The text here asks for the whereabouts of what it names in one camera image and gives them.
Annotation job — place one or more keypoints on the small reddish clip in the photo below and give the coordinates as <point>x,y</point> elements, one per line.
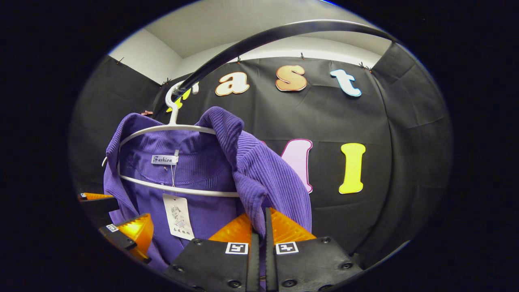
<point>146,112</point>

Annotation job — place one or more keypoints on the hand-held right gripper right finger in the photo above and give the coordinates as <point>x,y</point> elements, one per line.
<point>271,263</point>

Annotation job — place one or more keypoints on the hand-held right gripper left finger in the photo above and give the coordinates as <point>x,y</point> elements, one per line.
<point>253,263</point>

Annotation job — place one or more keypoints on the black clothes rack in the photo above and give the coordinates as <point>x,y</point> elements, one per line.
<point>284,30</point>

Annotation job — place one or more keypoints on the white plastic hanger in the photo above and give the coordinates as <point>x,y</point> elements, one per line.
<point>162,128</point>

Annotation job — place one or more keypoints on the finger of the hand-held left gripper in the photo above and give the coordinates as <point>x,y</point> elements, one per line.
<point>136,231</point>
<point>99,205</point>

